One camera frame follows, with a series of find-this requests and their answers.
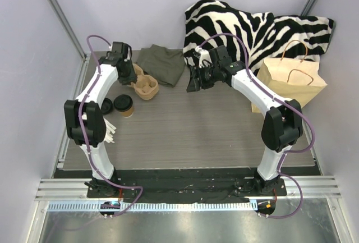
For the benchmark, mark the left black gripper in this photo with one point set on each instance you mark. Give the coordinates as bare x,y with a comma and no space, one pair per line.
128,72

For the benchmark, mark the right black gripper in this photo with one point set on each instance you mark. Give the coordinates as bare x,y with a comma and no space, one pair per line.
197,76

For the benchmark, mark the brown pulp cup carrier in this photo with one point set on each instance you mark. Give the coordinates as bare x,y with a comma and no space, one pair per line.
146,87

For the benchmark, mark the black plastic cup lid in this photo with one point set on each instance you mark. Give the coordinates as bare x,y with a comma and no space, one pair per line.
122,101

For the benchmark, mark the brown paper coffee cup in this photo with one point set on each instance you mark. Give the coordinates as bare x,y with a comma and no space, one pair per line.
128,111

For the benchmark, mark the brown paper bag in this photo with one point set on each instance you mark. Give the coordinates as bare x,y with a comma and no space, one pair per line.
292,78

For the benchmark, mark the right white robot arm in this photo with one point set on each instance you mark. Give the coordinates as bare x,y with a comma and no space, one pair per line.
282,125

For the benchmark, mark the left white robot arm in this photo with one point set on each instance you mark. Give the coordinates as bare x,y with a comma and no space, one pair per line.
85,123

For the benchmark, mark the olive green cloth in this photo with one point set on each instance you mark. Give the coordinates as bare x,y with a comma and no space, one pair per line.
164,64

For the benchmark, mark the stack of black lids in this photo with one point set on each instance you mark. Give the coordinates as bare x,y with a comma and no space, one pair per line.
107,106

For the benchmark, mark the white wrapped straws bundle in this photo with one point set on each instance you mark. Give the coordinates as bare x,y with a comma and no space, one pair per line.
110,131

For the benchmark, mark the zebra print blanket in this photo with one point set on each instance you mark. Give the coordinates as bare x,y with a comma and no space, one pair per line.
213,23

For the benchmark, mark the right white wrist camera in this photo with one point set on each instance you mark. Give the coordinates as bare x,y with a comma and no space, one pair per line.
203,56

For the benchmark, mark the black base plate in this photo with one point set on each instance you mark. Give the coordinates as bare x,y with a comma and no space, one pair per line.
181,185

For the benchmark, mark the aluminium rail frame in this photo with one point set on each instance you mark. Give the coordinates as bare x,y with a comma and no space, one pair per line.
194,155

